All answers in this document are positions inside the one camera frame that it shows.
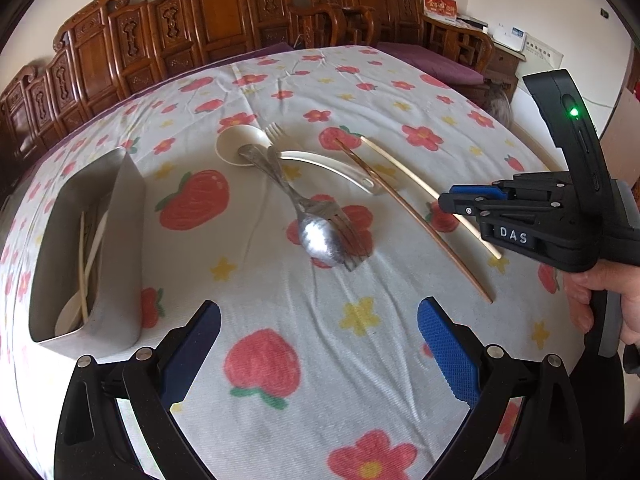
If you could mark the strawberry print tablecloth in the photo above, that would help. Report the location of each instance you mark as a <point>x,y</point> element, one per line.
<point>310,340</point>

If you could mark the red desk calendar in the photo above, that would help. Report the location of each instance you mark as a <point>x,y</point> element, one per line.
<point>440,7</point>

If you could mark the wooden side table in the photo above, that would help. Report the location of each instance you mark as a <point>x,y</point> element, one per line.
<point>502,60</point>

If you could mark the carved wooden armchair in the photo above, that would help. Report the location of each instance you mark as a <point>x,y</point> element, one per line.
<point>380,0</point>

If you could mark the cream electrical panel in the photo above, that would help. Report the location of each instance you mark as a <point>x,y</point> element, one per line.
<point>545,55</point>

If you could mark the metal tin box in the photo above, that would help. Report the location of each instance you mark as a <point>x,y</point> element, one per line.
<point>120,260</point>

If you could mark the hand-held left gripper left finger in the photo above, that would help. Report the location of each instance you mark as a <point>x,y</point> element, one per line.
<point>192,360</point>

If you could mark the long carved wooden sofa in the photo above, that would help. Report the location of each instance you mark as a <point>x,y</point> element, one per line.
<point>210,15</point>

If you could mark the cream chopstick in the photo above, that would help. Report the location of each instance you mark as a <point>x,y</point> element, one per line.
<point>400,170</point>

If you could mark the white telephone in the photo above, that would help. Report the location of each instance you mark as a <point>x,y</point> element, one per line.
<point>510,36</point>

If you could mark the metal spoon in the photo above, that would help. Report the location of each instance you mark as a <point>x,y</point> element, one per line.
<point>320,242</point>

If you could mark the person's right hand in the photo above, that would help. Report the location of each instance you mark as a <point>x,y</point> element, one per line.
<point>580,290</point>

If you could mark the brown chopstick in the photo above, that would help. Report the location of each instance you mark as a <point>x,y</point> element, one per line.
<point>425,220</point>

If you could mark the long purple sofa cushion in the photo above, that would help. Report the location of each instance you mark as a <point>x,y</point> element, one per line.
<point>272,49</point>

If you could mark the small white box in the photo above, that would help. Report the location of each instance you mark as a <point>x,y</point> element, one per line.
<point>472,21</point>

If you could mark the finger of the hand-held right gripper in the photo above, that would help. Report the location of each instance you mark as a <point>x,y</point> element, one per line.
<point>457,204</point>
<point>475,191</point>

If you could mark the black wall switch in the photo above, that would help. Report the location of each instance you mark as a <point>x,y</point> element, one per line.
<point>604,13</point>

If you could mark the grey furry pet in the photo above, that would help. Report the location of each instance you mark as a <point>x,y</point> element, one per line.
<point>497,107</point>

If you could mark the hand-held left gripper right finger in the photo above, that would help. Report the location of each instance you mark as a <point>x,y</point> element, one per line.
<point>447,355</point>

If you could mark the cream plastic spoon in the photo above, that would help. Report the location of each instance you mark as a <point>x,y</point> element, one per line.
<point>70,312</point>

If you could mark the purple armchair cushion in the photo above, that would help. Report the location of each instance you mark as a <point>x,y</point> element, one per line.
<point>435,62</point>

